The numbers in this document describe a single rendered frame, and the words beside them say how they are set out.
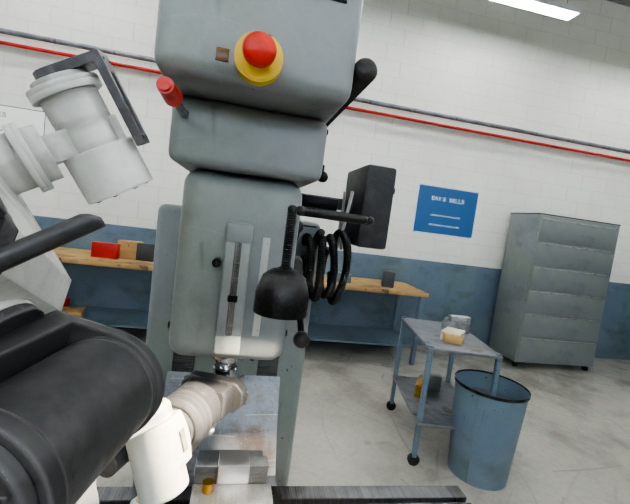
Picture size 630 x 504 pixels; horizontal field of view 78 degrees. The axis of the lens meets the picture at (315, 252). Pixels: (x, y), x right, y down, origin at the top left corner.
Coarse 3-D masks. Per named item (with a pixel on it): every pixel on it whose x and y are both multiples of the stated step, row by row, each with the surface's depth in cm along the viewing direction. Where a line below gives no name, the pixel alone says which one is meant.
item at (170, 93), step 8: (160, 80) 43; (168, 80) 44; (160, 88) 44; (168, 88) 44; (176, 88) 45; (168, 96) 45; (176, 96) 46; (168, 104) 48; (176, 104) 48; (184, 112) 55
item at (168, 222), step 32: (160, 224) 105; (160, 256) 106; (160, 288) 107; (160, 320) 108; (288, 320) 114; (160, 352) 109; (288, 352) 115; (288, 384) 116; (288, 416) 117; (288, 448) 119
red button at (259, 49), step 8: (256, 32) 44; (264, 32) 45; (248, 40) 44; (256, 40) 44; (264, 40) 44; (272, 40) 45; (248, 48) 44; (256, 48) 44; (264, 48) 45; (272, 48) 45; (248, 56) 45; (256, 56) 45; (264, 56) 45; (272, 56) 45; (256, 64) 45; (264, 64) 45
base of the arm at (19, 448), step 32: (64, 320) 32; (0, 352) 25; (32, 352) 28; (160, 384) 33; (0, 416) 20; (0, 448) 19; (32, 448) 20; (0, 480) 19; (32, 480) 20; (64, 480) 21
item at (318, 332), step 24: (120, 240) 417; (96, 264) 383; (120, 264) 387; (144, 264) 399; (360, 288) 434; (384, 288) 446; (408, 288) 470; (72, 312) 403; (96, 312) 430; (120, 312) 441; (144, 312) 453; (312, 336) 445; (336, 336) 457; (360, 336) 469; (384, 336) 483
